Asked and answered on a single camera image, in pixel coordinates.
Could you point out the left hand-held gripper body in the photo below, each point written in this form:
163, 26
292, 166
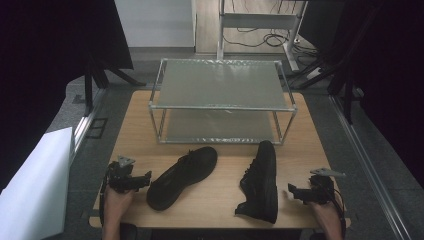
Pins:
120, 176

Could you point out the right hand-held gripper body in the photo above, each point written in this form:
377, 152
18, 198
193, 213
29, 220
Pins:
321, 188

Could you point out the white metal desk frame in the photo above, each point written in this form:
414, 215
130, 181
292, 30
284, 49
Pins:
258, 20

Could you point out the white board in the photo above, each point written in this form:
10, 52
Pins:
33, 186

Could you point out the person's left hand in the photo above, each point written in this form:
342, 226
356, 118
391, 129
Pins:
117, 200

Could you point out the person's right hand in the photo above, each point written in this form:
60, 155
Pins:
322, 209

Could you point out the aluminium floor rail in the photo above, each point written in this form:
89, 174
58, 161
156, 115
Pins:
370, 166
87, 116

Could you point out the black curtain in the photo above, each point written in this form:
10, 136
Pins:
390, 66
50, 50

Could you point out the metal two-tier shoe rack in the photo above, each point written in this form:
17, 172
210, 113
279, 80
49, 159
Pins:
220, 85

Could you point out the black stand legs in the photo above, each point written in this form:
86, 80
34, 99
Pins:
91, 83
346, 80

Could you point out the black shoe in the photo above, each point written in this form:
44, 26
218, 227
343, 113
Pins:
261, 183
181, 178

